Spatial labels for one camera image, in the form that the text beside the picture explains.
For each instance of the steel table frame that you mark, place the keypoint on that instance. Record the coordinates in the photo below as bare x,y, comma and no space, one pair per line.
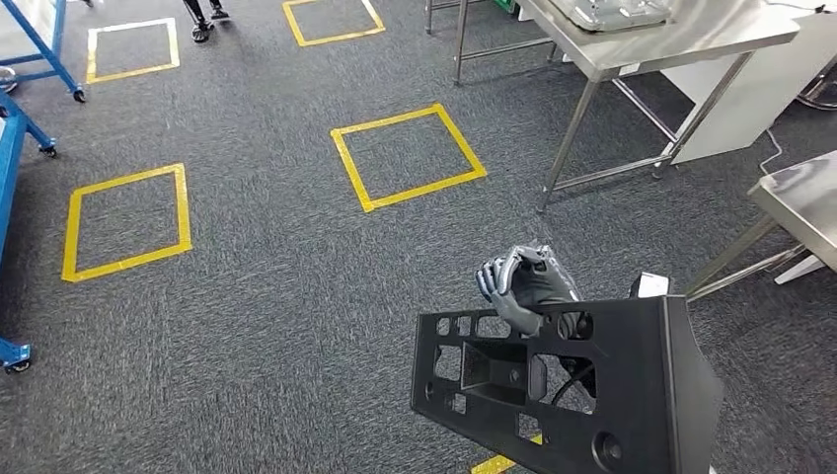
461,39

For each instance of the yellow floor tape square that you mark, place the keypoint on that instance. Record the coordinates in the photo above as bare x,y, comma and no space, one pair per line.
343,37
494,466
425,190

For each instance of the steel table with rails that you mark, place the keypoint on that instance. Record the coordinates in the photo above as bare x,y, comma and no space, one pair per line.
686,46

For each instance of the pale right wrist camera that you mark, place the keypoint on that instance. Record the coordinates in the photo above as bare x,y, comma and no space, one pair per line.
650,286

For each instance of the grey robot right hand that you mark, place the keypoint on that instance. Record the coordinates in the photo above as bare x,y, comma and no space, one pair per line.
530,281

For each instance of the stamped metal plate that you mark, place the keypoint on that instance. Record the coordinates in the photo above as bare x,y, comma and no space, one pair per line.
608,13

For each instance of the white cabinet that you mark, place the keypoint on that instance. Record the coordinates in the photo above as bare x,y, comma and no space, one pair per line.
752,111

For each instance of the pale floor tape square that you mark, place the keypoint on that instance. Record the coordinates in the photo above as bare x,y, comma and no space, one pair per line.
91,55

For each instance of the blue metal shelf rack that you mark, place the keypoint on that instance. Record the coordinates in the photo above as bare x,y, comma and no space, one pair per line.
10,170

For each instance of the black plastic panel part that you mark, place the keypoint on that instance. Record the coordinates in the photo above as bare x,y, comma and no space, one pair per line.
641,379

